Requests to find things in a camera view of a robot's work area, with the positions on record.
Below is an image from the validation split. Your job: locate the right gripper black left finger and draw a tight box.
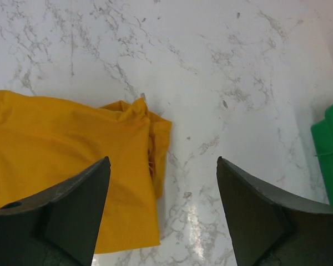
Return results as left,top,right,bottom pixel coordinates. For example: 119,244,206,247
0,157,110,265

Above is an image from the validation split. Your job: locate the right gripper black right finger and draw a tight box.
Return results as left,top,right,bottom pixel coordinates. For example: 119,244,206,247
216,157,333,265

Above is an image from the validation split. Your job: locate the mustard yellow t shirt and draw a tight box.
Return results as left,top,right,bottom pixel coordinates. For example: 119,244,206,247
0,90,171,254

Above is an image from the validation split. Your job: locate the green plastic bin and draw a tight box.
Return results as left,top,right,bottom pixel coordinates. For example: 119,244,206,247
311,105,333,205

